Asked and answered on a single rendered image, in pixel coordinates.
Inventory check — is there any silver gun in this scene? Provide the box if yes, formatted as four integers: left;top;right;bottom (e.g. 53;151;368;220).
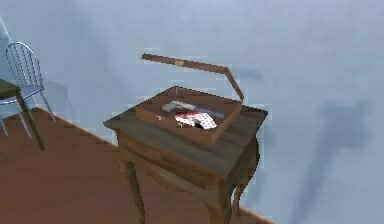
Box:
161;100;225;120

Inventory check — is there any red and white patterned cloth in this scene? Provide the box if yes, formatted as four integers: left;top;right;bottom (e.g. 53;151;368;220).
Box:
174;111;218;131

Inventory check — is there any white spindle-back chair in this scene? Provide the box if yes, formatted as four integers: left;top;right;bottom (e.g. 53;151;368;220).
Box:
0;41;57;140

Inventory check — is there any brown wooden side table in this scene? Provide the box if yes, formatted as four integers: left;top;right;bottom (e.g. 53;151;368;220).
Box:
103;104;269;224

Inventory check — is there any brown open briefcase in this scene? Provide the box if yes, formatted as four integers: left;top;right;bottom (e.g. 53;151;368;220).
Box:
134;52;245;146

